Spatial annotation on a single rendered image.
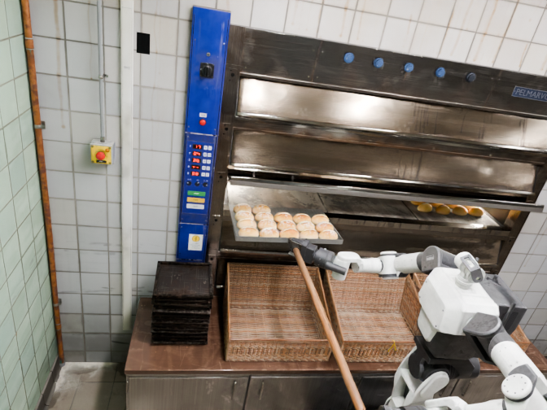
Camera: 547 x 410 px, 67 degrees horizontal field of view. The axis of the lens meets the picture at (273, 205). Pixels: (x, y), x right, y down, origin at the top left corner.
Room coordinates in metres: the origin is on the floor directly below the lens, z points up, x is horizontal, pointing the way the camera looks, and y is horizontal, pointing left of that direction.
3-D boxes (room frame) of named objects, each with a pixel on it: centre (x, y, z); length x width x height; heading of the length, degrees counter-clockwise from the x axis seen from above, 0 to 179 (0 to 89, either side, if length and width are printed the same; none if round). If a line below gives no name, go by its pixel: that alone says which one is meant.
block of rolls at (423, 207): (2.71, -1.08, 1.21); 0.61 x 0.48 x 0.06; 13
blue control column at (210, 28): (2.83, 0.62, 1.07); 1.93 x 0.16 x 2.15; 13
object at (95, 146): (1.78, 0.84, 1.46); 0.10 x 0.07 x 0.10; 103
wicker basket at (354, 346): (1.90, -0.70, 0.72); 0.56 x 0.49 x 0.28; 103
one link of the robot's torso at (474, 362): (1.32, -0.84, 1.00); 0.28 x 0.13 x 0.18; 104
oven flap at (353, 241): (2.15, -0.61, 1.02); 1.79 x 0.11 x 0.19; 103
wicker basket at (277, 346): (1.77, -0.12, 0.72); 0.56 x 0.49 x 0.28; 103
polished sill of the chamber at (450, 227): (2.18, -0.61, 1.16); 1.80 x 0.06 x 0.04; 103
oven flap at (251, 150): (2.15, -0.61, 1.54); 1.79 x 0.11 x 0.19; 103
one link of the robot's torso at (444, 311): (1.31, -0.81, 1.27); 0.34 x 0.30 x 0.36; 8
